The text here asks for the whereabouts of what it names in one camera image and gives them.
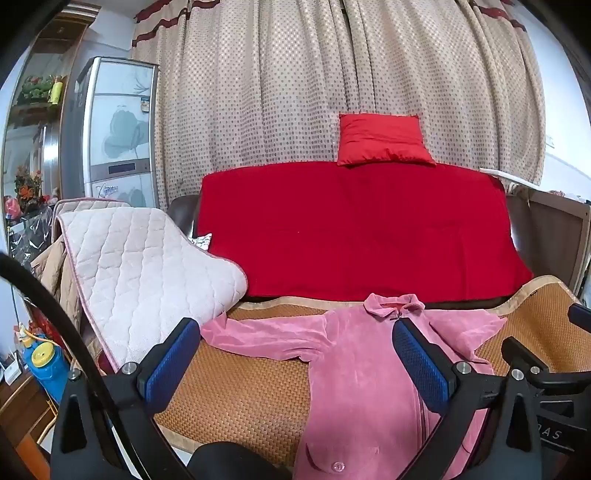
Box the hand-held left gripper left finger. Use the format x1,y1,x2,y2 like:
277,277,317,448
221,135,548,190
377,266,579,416
50,318,202,480

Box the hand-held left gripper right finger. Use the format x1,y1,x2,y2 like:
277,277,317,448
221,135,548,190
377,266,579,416
392,318,548,480

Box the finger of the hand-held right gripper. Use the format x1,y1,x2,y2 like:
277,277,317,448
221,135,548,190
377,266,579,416
501,336,591,398
568,302,591,329

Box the pink corduroy jacket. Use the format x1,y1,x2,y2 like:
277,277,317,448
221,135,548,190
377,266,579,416
201,293,509,480

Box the woven bamboo mat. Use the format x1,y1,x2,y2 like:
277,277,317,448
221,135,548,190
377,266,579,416
152,274,583,469

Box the white quilted pad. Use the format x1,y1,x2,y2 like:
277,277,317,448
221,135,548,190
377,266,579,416
54,198,247,372

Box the dark cloth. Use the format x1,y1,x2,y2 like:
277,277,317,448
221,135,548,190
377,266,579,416
187,440,296,480

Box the blue and yellow container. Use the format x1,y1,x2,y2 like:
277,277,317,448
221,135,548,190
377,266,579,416
21,335,70,404

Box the beige coat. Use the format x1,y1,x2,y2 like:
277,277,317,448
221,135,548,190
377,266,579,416
30,237,86,333

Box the red blanket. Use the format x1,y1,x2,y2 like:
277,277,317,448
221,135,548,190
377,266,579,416
193,161,534,301

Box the wooden side table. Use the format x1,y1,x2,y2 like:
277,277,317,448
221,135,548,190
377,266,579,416
0,364,58,480

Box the white board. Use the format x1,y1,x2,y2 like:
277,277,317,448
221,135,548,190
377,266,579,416
479,167,541,188

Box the red cushion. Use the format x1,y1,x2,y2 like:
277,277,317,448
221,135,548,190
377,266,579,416
336,113,437,168

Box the artificial flower bouquet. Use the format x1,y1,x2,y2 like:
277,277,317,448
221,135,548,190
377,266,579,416
14,164,44,204

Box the silver floral refrigerator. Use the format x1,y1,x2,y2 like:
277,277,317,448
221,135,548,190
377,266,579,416
60,55,160,208

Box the beige dotted curtain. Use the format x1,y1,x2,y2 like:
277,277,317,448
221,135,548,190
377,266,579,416
131,0,548,210

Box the green artificial plants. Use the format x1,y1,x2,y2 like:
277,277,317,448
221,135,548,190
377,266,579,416
18,74,54,102

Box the wooden cabinet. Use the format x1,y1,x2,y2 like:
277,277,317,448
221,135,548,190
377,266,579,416
0,4,100,222

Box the black cable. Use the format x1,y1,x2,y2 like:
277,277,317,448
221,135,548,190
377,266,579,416
0,251,185,480

